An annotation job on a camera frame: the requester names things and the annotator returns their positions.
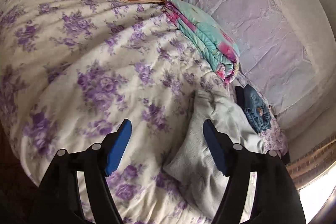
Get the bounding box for grey sweatpants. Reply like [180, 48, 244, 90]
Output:
[163, 90, 264, 218]

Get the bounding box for folded blue jeans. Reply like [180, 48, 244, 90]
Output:
[243, 85, 271, 134]

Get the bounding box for folded black garment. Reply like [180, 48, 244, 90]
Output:
[235, 86, 245, 109]

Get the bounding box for purple floral bedspread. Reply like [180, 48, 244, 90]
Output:
[1, 0, 230, 223]

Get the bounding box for folded turquoise pink floral blanket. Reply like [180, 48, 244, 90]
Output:
[165, 0, 240, 84]

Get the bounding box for striped beige curtain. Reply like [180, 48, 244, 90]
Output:
[286, 132, 335, 190]

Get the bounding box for lavender lace headboard cover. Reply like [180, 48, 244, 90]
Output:
[184, 0, 335, 138]

